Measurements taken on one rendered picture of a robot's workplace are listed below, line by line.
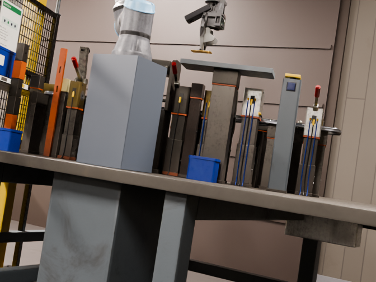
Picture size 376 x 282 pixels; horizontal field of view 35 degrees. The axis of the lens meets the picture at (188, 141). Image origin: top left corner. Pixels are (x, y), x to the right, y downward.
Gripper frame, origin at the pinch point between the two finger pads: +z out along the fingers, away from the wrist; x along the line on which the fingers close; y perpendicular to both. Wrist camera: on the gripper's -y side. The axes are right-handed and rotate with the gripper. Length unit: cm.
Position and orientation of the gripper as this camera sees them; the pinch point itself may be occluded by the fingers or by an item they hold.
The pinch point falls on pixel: (202, 47)
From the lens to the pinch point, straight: 246.3
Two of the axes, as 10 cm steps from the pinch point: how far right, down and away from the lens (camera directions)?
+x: 3.0, 0.9, 9.5
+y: 9.4, 1.3, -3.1
